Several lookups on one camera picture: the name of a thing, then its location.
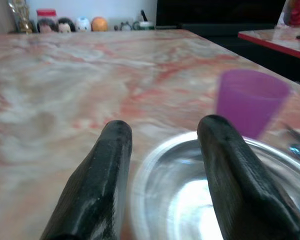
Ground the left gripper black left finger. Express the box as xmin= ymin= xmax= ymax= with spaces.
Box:
xmin=39 ymin=119 xmax=133 ymax=240

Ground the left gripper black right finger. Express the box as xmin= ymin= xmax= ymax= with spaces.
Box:
xmin=196 ymin=114 xmax=300 ymax=240

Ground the round stainless steel bowl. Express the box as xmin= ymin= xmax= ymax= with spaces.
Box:
xmin=129 ymin=131 xmax=300 ymax=240

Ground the purple plastic cup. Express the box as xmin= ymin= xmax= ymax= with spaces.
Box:
xmin=214 ymin=69 xmax=292 ymax=139

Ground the silver metal fork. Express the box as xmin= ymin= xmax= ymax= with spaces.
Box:
xmin=283 ymin=123 xmax=300 ymax=148

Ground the marble table with red edge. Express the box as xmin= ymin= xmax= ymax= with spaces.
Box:
xmin=237 ymin=26 xmax=300 ymax=62

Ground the small grey figure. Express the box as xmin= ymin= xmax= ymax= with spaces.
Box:
xmin=119 ymin=21 xmax=134 ymax=32

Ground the orange round figure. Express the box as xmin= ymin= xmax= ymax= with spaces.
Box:
xmin=91 ymin=16 xmax=109 ymax=32

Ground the white egg-shaped figure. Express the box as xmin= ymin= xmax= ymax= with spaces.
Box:
xmin=75 ymin=16 xmax=92 ymax=32

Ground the black-haired doll head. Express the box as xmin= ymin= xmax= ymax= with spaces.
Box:
xmin=57 ymin=16 xmax=77 ymax=33
xmin=37 ymin=17 xmax=58 ymax=34

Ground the green and white mug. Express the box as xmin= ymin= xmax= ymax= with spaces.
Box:
xmin=132 ymin=20 xmax=156 ymax=31

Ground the clear jar with red lid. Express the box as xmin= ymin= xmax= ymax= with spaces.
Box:
xmin=36 ymin=8 xmax=58 ymax=26

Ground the gold trophy figure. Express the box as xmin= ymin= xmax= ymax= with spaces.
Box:
xmin=7 ymin=0 xmax=32 ymax=35

